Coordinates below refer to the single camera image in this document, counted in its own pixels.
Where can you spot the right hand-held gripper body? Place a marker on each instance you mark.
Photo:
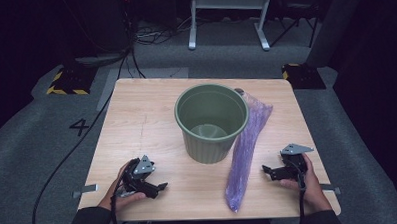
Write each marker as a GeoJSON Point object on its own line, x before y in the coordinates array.
{"type": "Point", "coordinates": [294, 162]}

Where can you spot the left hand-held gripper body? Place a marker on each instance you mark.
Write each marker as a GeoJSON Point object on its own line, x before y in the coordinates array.
{"type": "Point", "coordinates": [143, 168]}

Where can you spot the purple plastic bag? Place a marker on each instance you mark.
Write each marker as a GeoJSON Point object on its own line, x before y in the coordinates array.
{"type": "Point", "coordinates": [244, 150]}

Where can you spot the green plastic bin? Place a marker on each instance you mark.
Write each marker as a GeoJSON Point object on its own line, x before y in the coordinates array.
{"type": "Point", "coordinates": [211, 125]}

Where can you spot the person's right hand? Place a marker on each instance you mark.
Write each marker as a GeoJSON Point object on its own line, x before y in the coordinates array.
{"type": "Point", "coordinates": [314, 188]}

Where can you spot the person's left hand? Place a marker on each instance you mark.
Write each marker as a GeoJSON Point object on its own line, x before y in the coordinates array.
{"type": "Point", "coordinates": [123, 199]}

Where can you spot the black yellow striped base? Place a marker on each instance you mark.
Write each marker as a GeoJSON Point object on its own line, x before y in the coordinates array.
{"type": "Point", "coordinates": [70, 81]}
{"type": "Point", "coordinates": [303, 76]}

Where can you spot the grey floor plate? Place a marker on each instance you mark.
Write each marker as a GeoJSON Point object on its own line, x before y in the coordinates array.
{"type": "Point", "coordinates": [145, 73]}

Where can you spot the black tripod stand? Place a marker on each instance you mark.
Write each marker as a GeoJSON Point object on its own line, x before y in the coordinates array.
{"type": "Point", "coordinates": [295, 22]}

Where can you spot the grey column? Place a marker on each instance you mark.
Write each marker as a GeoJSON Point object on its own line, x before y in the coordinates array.
{"type": "Point", "coordinates": [333, 27]}

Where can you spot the white metal stand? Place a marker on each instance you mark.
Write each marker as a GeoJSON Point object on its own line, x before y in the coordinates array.
{"type": "Point", "coordinates": [227, 1]}

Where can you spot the grey metal table bracket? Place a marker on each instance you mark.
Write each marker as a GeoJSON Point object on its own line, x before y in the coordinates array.
{"type": "Point", "coordinates": [85, 189]}
{"type": "Point", "coordinates": [330, 188]}

